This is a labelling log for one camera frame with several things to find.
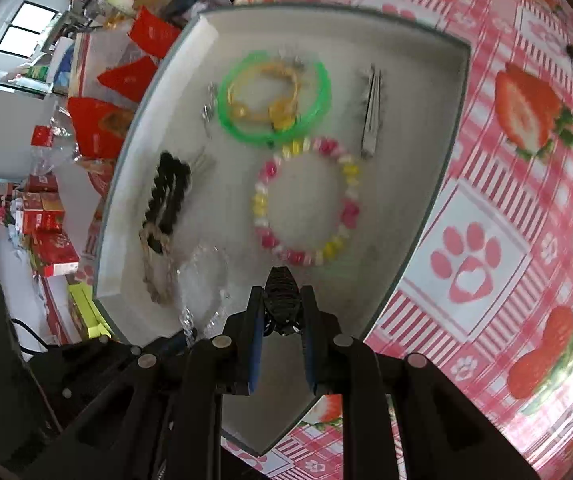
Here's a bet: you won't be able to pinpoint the white jewelry tray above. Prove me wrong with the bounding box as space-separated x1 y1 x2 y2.
92 1 472 456

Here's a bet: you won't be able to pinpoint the silver charm earrings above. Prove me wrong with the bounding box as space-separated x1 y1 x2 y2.
202 82 218 138

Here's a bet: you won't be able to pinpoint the pink yellow beaded bracelet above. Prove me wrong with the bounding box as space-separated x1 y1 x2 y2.
250 135 363 267

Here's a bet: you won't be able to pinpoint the pink strawberry tablecloth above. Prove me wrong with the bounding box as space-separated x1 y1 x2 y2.
241 0 573 479

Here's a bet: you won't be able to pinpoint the small black claw clip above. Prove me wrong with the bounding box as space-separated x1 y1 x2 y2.
262 266 303 337

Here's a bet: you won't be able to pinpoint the red snack bag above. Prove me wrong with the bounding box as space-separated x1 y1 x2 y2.
128 8 181 58

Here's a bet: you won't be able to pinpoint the beige braided hair tie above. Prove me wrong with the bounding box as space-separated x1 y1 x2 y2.
138 224 178 306

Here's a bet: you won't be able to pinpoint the black scalloped hair clip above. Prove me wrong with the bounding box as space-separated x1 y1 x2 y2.
142 151 191 255

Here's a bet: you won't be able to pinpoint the silver star hair clip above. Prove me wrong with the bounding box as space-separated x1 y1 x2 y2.
360 64 382 158

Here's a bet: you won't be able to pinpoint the yellow hair tie with beads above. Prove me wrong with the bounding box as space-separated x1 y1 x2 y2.
226 58 302 134

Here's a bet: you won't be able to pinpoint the red gift box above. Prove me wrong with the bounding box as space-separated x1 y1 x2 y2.
30 232 79 278

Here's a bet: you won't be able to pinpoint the green plastic bangle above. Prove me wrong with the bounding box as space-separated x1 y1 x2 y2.
216 50 332 146

